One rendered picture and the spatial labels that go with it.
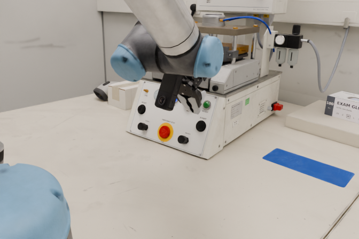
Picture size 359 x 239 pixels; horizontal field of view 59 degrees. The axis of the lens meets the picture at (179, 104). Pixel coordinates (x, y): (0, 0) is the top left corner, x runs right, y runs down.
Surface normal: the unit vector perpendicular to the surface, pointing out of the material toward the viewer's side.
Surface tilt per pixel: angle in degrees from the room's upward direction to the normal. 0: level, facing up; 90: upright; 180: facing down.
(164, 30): 130
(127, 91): 90
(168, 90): 67
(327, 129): 90
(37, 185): 6
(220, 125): 90
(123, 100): 91
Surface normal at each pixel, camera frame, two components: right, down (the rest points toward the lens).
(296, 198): 0.02, -0.95
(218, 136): 0.80, 0.20
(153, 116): -0.54, -0.19
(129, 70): -0.43, 0.76
